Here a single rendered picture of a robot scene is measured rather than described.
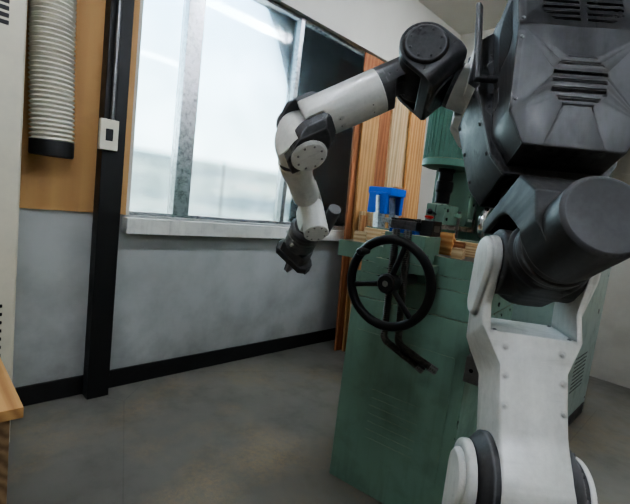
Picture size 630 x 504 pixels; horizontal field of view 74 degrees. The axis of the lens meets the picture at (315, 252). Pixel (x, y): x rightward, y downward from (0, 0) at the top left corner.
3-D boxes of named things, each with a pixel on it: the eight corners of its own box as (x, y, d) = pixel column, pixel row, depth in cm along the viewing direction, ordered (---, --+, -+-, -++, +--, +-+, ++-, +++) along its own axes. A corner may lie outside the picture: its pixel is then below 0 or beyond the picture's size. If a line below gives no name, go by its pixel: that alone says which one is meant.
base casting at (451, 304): (351, 293, 155) (354, 268, 154) (414, 281, 201) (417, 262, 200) (476, 325, 129) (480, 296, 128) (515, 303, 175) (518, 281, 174)
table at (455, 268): (321, 255, 150) (323, 238, 150) (364, 253, 175) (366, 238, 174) (500, 292, 115) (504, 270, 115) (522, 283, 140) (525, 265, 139)
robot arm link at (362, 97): (281, 138, 80) (390, 90, 79) (264, 99, 87) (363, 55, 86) (298, 178, 89) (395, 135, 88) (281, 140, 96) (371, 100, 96)
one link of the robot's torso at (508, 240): (604, 295, 62) (599, 222, 66) (509, 282, 63) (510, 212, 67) (560, 313, 74) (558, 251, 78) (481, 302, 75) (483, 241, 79)
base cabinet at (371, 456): (326, 472, 162) (350, 293, 154) (393, 421, 209) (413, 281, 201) (439, 537, 136) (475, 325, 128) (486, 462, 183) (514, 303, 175)
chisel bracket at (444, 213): (423, 226, 150) (426, 202, 149) (437, 227, 161) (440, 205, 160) (443, 229, 145) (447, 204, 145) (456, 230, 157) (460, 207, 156)
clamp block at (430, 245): (379, 257, 137) (383, 230, 136) (397, 256, 148) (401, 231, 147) (423, 266, 128) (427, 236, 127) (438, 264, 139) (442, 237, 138)
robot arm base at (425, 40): (451, 87, 75) (478, 35, 76) (386, 61, 78) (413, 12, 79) (438, 128, 89) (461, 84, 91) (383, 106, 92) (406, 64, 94)
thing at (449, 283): (360, 270, 152) (361, 259, 152) (386, 267, 169) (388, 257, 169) (472, 295, 129) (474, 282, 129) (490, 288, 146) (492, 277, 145)
